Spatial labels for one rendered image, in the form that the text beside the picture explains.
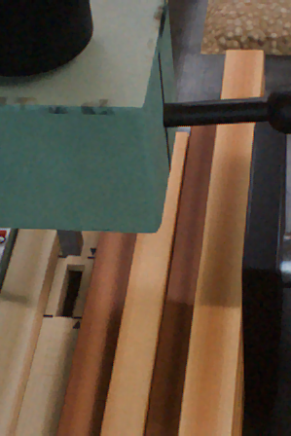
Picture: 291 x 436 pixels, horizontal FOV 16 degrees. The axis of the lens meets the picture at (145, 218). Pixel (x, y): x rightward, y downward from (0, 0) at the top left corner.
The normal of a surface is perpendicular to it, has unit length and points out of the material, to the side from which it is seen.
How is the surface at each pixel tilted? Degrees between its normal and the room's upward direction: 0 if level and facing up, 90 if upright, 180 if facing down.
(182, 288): 0
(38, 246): 0
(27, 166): 90
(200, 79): 0
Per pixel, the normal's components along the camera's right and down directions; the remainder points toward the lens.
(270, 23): -0.17, -0.23
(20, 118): -0.13, 0.73
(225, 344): -0.09, -0.68
